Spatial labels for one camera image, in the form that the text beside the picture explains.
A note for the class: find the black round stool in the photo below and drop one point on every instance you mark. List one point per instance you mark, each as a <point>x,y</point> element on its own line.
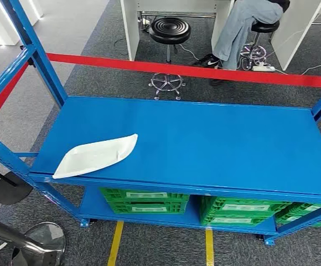
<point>263,26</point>
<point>169,31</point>

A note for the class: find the green plastic crate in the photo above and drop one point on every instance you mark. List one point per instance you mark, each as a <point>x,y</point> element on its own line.
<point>243,206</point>
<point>232,220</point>
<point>144,194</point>
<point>296,212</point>
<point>149,208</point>

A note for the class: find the blue metal shelf rack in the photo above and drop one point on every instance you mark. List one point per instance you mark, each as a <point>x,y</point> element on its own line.
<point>177,139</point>

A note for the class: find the person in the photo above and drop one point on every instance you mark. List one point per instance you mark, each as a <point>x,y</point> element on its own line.
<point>240,29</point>

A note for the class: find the white power strip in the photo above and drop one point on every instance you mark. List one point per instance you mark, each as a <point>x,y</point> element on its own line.
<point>263,68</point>

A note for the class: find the white curved plastic part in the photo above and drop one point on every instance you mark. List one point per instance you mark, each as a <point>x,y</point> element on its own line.
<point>93,158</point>

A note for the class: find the black stanchion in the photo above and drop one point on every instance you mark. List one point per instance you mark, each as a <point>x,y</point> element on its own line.
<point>12,189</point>

